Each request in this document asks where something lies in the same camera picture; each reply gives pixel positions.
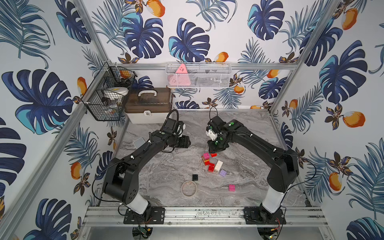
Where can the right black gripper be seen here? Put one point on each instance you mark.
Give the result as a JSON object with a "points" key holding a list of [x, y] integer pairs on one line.
{"points": [[212, 149]]}

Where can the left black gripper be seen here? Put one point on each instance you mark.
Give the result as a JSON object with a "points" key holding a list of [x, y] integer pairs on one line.
{"points": [[184, 141]]}

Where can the pink 2x2 lego brick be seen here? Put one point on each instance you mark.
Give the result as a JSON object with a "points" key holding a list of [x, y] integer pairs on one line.
{"points": [[206, 156]]}

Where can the white 2x4 lego brick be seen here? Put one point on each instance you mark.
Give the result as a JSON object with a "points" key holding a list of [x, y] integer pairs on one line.
{"points": [[218, 166]]}

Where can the red 2x2 lego brick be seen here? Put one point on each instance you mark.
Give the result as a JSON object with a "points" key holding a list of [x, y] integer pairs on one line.
{"points": [[211, 167]]}

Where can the lilac 2x2 lego brick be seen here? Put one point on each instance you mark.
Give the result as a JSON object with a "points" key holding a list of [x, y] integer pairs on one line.
{"points": [[223, 173]]}

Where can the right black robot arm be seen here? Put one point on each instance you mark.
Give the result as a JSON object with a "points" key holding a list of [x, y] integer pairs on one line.
{"points": [[284, 167]]}

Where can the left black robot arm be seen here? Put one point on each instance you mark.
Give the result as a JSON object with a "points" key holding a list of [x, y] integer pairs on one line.
{"points": [[122, 175]]}

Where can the grey square card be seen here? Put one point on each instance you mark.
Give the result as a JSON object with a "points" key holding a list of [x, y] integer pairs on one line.
{"points": [[138, 143]]}

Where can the brown lid storage box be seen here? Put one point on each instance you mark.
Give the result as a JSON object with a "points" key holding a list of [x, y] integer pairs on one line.
{"points": [[148, 105]]}

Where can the pink triangle object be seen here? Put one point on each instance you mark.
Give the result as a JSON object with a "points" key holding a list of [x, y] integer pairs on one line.
{"points": [[180, 78]]}

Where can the tape roll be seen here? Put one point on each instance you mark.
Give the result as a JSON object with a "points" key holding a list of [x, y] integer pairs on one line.
{"points": [[189, 188]]}

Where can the white bowl in basket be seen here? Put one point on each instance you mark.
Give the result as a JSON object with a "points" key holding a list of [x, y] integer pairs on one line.
{"points": [[116, 92]]}

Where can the clear wall shelf basket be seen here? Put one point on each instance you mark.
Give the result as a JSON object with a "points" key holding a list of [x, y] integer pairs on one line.
{"points": [[204, 75]]}

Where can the black wire basket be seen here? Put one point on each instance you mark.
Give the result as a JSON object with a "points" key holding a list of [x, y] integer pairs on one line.
{"points": [[104, 109]]}

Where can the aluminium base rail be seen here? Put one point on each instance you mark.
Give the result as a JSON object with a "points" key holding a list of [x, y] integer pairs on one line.
{"points": [[205, 217]]}

